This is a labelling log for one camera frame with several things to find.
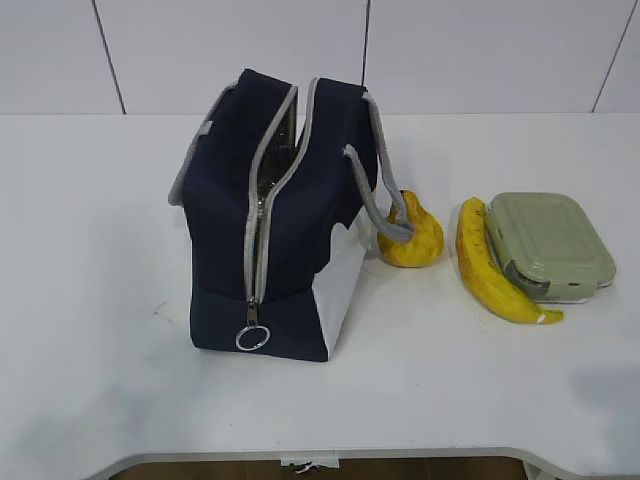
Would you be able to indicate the green lidded lunch box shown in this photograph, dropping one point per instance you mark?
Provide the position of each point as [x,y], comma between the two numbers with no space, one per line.
[545,244]

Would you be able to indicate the white tape on table edge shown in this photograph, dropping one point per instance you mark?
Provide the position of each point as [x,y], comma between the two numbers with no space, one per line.
[304,463]

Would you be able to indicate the yellow pear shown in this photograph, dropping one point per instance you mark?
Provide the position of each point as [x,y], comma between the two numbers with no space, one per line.
[426,245]

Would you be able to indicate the yellow banana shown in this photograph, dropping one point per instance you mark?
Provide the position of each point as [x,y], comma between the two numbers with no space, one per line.
[484,279]

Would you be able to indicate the navy blue lunch bag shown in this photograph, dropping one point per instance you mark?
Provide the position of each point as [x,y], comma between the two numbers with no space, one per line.
[281,214]

